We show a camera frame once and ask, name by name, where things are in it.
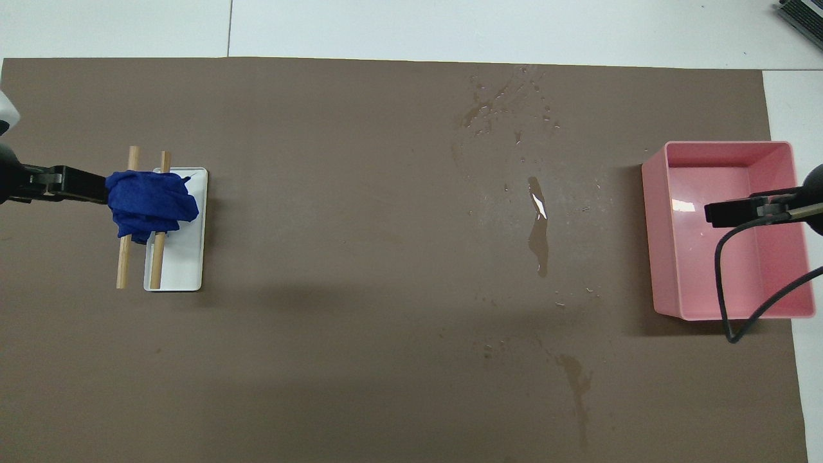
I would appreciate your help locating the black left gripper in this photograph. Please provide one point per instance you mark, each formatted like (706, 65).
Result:
(11, 173)

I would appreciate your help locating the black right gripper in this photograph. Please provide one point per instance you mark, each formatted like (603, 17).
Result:
(815, 199)

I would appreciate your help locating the pink plastic bin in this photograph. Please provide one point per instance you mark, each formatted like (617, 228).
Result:
(726, 270)

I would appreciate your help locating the dark grey ribbed device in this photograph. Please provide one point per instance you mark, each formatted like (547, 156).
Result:
(804, 14)

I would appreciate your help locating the brown table mat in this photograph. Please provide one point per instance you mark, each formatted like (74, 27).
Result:
(321, 334)

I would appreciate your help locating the elongated water puddle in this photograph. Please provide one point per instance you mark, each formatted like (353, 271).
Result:
(539, 244)

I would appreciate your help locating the white rack base tray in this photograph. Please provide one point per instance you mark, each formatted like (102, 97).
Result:
(183, 257)

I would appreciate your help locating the dark blue towel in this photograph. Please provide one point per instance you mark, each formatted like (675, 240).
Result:
(148, 202)

